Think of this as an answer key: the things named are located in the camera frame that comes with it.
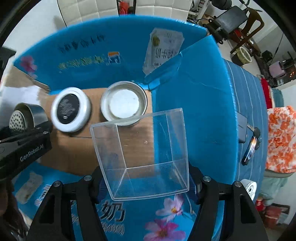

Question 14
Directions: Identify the dark grey power bank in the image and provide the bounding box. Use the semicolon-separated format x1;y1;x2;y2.
237;112;247;143

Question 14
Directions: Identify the steel perforated strainer cup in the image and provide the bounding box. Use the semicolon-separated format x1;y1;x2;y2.
9;102;48;133

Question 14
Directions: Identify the brown wooden chair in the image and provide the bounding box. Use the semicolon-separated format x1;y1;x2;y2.
230;8;264;54

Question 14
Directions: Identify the right white quilted chair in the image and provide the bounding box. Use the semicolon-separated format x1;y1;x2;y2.
135;0;192;21

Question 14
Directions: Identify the black weight bench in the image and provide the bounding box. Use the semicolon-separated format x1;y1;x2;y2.
205;6;247;44

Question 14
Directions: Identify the open silver round tin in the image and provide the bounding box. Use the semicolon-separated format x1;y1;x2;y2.
100;81;148;126

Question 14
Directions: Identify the blue striped cloth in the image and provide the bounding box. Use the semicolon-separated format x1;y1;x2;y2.
225;60;268;201

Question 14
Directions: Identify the red cloth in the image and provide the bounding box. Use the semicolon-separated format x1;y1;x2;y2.
260;77;273;109

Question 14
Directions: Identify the black car key bunch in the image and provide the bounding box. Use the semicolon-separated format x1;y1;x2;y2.
247;124;261;150

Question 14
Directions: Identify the blue cardboard milk box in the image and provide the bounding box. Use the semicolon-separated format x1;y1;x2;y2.
11;14;239;241

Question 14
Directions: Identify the left white quilted chair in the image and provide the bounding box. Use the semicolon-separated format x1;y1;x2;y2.
57;0;118;27

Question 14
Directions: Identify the white quilted chair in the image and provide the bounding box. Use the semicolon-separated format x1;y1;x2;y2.
135;0;192;21
57;0;118;27

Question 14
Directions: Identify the orange white floral cloth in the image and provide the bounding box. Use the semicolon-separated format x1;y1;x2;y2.
265;106;295;173

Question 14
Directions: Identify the pink box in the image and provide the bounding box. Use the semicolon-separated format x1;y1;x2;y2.
269;61;285;79

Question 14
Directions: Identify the white tape roll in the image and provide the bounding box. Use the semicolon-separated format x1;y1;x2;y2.
240;179;257;201

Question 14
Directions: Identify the clear plastic square box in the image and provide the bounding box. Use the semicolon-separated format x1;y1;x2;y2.
90;108;190;201

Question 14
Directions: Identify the green rimmed waste bin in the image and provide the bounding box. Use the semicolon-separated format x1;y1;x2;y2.
231;47;252;66

